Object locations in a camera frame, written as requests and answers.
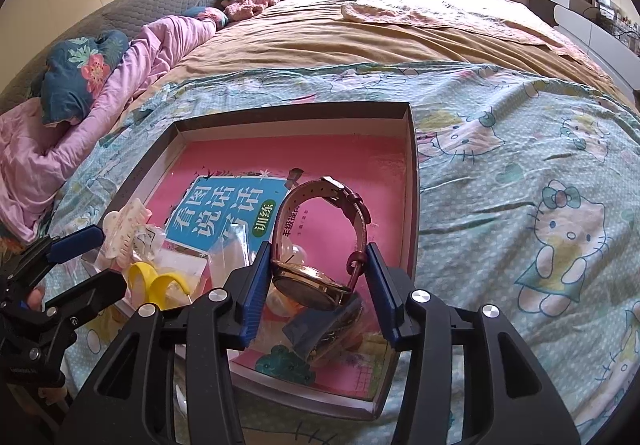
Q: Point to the large floral pillow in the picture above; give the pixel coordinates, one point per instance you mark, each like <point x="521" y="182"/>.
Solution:
<point x="75" y="75"/>

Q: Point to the pink lace cloth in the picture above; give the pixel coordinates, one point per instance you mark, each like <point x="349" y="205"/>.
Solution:
<point x="425" y="20"/>

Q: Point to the cream hair claw clip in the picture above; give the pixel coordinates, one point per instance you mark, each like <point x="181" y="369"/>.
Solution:
<point x="125" y="230"/>

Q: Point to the tan blanket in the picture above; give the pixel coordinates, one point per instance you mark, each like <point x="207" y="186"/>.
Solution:
<point x="350" y="45"/>

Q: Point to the person's left hand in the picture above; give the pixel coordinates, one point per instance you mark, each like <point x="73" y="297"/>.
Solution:
<point x="35" y="300"/>

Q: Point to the clear packet with white card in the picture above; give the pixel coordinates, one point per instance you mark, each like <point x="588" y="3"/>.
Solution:
<point x="180" y="270"/>

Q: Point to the small floral pillow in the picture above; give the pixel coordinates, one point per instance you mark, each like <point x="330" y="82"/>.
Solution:
<point x="205" y="17"/>

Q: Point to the pink quilt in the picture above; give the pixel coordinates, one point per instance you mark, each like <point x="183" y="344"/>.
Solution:
<point x="150" y="50"/>

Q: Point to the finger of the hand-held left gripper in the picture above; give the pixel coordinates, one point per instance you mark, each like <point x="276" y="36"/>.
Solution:
<point x="77" y="245"/>
<point x="90" y="297"/>

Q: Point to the grey quilted headboard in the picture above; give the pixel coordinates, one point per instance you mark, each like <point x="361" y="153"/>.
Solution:
<point x="150" y="0"/>

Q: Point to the pink book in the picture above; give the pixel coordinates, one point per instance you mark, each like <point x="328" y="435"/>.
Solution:
<point x="225" y="160"/>

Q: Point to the clear bag with dark jewelry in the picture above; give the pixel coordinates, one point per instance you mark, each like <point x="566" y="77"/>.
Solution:
<point x="310" y="330"/>

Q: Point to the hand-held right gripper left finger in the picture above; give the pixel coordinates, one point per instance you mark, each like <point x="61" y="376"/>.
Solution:
<point x="255" y="295"/>

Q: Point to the small packet with printed card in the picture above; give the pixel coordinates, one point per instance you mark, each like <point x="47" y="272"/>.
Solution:
<point x="149" y="241"/>

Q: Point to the shallow grey cardboard box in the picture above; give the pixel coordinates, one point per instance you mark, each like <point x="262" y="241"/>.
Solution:
<point x="300" y="127"/>

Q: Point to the clutter of cosmetics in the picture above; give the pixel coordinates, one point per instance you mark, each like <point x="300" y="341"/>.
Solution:
<point x="605" y="5"/>

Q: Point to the white rounded vanity desk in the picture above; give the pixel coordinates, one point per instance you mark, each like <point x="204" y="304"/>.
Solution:
<point x="575" y="20"/>

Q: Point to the light blue cartoon blanket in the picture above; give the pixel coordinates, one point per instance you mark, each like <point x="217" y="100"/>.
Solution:
<point x="500" y="175"/>

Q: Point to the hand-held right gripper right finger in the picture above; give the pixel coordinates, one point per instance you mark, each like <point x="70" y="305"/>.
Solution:
<point x="385" y="295"/>

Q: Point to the clear plastic bag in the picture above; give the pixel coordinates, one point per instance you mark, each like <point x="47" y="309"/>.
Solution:
<point x="227" y="260"/>

